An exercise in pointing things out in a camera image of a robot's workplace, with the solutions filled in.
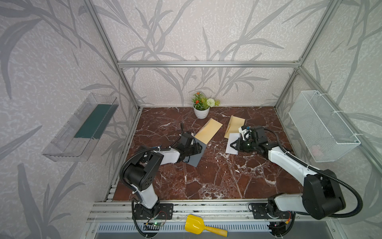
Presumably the yellow plastic scoop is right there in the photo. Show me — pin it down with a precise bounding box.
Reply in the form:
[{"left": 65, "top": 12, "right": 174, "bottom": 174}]
[{"left": 185, "top": 215, "right": 228, "bottom": 237}]

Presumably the white wire mesh basket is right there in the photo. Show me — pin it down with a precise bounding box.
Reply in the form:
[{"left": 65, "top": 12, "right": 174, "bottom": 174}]
[{"left": 289, "top": 90, "right": 361, "bottom": 162}]

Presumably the white ribbed flower pot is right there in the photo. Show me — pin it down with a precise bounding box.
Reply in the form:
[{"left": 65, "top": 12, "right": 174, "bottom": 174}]
[{"left": 194, "top": 108, "right": 210, "bottom": 120}]

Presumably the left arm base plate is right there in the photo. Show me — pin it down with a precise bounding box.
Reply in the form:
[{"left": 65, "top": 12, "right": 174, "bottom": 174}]
[{"left": 133, "top": 203, "right": 174, "bottom": 220}]

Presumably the clear acrylic wall shelf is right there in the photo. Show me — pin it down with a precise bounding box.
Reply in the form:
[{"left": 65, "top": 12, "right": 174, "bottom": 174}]
[{"left": 42, "top": 93, "right": 119, "bottom": 162}]

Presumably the green circuit board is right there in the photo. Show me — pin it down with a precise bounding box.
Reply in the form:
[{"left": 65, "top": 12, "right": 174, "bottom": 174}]
[{"left": 144, "top": 221, "right": 166, "bottom": 231}]

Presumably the cream yellow envelope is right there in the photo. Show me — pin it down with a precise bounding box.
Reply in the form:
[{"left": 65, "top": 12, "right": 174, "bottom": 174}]
[
  {"left": 195, "top": 119, "right": 222, "bottom": 144},
  {"left": 224, "top": 116, "right": 245, "bottom": 139}
]

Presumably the artificial flower plant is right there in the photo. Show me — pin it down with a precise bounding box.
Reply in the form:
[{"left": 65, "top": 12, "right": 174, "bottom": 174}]
[{"left": 192, "top": 92, "right": 220, "bottom": 111}]

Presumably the blue floral letter paper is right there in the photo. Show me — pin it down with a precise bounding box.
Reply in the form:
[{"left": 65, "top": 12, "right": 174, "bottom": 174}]
[{"left": 225, "top": 140, "right": 238, "bottom": 155}]

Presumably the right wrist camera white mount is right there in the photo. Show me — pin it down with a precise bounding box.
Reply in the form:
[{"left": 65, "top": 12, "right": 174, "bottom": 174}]
[{"left": 239, "top": 125, "right": 252, "bottom": 140}]

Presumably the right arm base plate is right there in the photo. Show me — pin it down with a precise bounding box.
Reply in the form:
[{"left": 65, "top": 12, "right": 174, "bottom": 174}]
[{"left": 248, "top": 203, "right": 291, "bottom": 221}]

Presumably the grey-blue paper envelope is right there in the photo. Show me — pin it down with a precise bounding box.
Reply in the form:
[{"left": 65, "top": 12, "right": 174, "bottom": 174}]
[{"left": 183, "top": 138, "right": 207, "bottom": 167}]

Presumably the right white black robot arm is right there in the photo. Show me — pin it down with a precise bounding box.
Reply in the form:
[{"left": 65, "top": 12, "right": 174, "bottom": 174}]
[{"left": 230, "top": 125, "right": 364, "bottom": 220}]

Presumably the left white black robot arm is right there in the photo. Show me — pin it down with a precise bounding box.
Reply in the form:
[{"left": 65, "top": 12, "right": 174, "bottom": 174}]
[{"left": 119, "top": 131, "right": 207, "bottom": 210}]

